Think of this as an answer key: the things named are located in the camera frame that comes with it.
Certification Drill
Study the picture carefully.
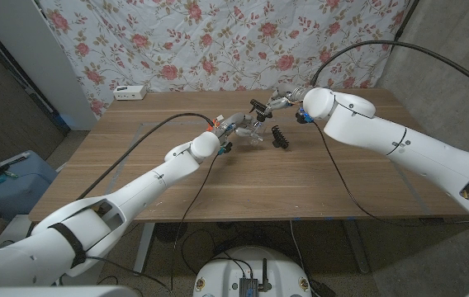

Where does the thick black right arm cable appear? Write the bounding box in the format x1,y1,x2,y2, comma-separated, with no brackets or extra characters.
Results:
310,39,469,101

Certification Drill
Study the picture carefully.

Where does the black antenna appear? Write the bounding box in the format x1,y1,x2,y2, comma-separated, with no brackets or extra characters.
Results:
258,258,272,293

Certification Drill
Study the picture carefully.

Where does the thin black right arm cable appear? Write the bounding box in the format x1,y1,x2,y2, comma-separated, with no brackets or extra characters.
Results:
310,121,469,228

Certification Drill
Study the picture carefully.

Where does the floral backdrop cloth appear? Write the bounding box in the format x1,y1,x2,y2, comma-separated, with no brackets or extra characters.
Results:
38,0,411,119

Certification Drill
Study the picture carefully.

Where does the white panel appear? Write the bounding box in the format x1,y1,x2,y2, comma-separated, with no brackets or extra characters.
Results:
0,0,98,131

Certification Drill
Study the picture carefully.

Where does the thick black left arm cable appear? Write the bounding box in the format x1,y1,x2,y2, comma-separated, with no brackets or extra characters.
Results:
76,112,216,200

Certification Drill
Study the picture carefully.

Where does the blue case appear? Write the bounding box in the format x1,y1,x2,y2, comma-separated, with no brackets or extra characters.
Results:
0,149,59,222

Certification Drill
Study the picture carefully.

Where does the clear plastic bottle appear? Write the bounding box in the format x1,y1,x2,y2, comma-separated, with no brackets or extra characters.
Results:
242,119,267,146

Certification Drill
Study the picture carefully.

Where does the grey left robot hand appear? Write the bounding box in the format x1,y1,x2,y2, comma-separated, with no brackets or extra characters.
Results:
212,111,265,144

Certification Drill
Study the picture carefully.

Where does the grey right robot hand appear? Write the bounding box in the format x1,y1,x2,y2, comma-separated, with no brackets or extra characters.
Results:
265,82,314,116

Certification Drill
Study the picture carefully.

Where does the black trigger spray top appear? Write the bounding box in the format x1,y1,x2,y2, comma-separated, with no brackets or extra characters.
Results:
249,98,275,123

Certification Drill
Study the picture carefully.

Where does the black floor fan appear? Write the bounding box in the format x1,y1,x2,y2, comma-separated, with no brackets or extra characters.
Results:
154,222,189,243

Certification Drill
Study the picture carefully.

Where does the black pole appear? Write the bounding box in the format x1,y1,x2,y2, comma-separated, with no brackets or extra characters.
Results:
391,0,419,53

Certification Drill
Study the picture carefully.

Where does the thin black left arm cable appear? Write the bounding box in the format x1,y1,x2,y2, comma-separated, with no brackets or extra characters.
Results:
168,152,223,292

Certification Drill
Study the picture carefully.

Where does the white power strip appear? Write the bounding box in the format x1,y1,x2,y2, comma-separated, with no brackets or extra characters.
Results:
112,85,148,101

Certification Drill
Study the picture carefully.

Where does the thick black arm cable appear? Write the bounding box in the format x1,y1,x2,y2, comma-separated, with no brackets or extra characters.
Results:
310,39,469,101
76,112,216,200

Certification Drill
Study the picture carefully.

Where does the white and black tool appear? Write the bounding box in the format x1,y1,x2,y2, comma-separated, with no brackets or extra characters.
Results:
0,151,31,179

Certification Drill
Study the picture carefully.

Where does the white table leg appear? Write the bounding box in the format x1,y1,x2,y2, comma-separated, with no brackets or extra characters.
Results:
132,222,156,277

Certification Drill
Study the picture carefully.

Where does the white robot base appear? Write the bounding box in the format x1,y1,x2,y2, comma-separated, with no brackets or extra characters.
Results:
192,246,313,297

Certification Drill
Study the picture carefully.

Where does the grey table leg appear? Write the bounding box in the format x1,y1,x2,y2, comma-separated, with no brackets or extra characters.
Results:
341,219,371,276

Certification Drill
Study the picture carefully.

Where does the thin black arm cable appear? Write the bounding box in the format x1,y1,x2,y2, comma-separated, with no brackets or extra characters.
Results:
168,152,223,292
310,121,469,228

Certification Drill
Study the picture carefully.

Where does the black hair clip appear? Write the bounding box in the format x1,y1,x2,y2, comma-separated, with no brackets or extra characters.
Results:
271,125,290,150

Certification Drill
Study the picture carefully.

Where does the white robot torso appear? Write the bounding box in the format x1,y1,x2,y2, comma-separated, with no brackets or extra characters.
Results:
0,284,140,297

